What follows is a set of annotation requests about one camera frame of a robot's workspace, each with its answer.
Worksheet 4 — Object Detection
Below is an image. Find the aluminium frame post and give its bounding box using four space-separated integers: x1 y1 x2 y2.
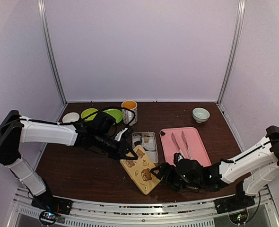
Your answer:
217 0 246 106
37 0 67 105

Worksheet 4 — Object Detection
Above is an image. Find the green saucer plate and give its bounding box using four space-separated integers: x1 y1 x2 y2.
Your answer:
103 108 123 123

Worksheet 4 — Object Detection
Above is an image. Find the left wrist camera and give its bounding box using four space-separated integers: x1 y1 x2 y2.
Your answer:
114 127 133 141

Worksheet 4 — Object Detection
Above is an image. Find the aluminium front rail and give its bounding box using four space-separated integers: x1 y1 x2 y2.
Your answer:
5 187 279 227

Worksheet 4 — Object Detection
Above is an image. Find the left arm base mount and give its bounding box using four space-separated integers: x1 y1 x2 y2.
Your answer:
31 197 73 227

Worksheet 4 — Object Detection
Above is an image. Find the beige tin box base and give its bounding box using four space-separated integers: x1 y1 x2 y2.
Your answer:
132 132 158 164

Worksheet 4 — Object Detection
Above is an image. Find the left aluminium frame post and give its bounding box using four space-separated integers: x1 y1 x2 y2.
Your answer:
37 0 67 105

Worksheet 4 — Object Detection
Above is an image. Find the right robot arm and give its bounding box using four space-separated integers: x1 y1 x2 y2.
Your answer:
150 125 279 209

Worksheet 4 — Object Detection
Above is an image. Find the bear print tin lid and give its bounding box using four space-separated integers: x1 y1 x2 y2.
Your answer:
120 145 160 195

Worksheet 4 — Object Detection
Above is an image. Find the pink plastic tray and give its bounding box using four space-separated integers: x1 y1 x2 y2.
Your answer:
159 127 211 167

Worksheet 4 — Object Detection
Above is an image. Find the pale celadon tea bowl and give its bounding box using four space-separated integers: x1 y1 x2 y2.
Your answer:
192 107 210 123

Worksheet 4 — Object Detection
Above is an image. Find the black white dotted cup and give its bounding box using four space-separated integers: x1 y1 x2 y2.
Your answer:
62 112 79 123

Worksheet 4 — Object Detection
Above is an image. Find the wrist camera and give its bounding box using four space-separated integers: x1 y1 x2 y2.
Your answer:
114 127 133 141
173 153 184 165

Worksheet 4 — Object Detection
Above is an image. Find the white floral mug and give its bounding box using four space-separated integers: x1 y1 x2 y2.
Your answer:
121 100 138 126

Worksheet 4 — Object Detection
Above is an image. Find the white paper cupcake liner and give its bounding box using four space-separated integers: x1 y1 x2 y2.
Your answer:
141 135 156 151
146 151 158 163
132 134 142 143

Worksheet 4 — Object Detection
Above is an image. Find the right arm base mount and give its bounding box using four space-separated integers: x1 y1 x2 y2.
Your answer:
214 195 255 225

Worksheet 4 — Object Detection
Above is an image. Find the green small bowl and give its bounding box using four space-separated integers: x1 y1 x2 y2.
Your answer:
81 108 98 122

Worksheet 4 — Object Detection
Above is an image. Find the right aluminium frame post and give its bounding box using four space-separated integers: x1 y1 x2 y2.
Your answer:
217 0 246 106

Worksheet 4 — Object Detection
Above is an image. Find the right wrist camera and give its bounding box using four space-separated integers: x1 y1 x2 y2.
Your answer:
173 153 184 165

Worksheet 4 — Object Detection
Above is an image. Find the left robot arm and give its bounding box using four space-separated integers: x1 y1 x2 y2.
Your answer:
0 110 138 210

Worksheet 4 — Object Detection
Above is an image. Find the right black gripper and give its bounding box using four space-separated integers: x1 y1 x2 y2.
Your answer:
150 163 202 192

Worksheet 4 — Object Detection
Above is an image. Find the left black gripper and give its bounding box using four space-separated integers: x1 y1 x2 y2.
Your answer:
94 131 138 160

